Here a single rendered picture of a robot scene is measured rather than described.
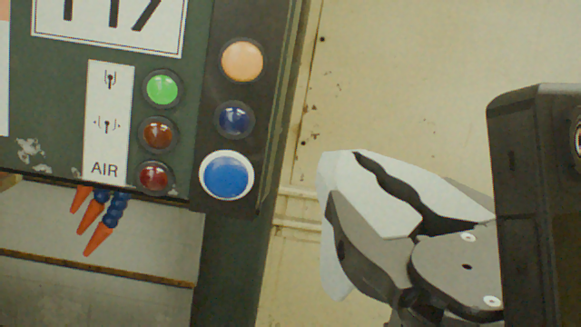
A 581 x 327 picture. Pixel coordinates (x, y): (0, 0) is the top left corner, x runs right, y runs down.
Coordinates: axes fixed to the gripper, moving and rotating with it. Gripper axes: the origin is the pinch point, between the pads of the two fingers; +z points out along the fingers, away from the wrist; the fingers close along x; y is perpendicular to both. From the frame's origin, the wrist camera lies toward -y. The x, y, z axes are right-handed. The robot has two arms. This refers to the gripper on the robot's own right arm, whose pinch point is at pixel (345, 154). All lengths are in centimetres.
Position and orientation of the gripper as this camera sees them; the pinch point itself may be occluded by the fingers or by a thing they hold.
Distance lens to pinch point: 36.0
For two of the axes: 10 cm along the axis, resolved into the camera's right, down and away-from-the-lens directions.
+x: 8.7, -0.6, 5.0
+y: -1.7, 9.1, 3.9
